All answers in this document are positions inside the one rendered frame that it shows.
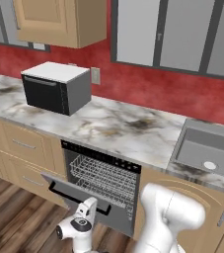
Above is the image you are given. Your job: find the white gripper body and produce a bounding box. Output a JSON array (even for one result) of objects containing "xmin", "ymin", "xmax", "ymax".
[{"xmin": 79, "ymin": 196, "xmax": 99, "ymax": 220}]

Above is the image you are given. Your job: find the grey dishwasher door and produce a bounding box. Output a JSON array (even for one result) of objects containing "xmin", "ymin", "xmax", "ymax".
[{"xmin": 40, "ymin": 172, "xmax": 135, "ymax": 237}]

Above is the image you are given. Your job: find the black dishwasher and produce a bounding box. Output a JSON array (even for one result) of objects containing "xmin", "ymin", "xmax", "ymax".
[{"xmin": 60, "ymin": 139, "xmax": 143, "ymax": 238}]

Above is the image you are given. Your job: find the grey microwave oven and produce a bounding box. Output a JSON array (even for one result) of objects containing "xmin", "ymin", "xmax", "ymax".
[{"xmin": 20, "ymin": 60, "xmax": 93, "ymax": 117}]

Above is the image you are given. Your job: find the grey sink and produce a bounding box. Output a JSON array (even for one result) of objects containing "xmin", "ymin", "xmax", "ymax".
[{"xmin": 170, "ymin": 118, "xmax": 224, "ymax": 182}]

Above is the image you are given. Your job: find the wire dishwasher rack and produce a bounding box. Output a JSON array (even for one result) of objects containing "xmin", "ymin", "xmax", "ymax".
[
  {"xmin": 69, "ymin": 154, "xmax": 138, "ymax": 200},
  {"xmin": 75, "ymin": 178, "xmax": 136, "ymax": 213}
]

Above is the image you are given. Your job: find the silver drawer handle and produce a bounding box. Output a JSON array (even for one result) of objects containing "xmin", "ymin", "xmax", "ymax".
[
  {"xmin": 22, "ymin": 175, "xmax": 45, "ymax": 188},
  {"xmin": 11, "ymin": 138, "xmax": 37, "ymax": 150}
]

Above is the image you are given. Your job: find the beige wall socket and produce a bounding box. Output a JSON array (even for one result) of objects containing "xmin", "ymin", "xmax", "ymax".
[{"xmin": 90, "ymin": 66, "xmax": 102, "ymax": 86}]

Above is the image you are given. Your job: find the wooden wall cupboard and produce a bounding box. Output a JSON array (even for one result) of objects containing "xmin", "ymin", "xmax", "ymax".
[{"xmin": 12, "ymin": 0, "xmax": 109, "ymax": 49}]

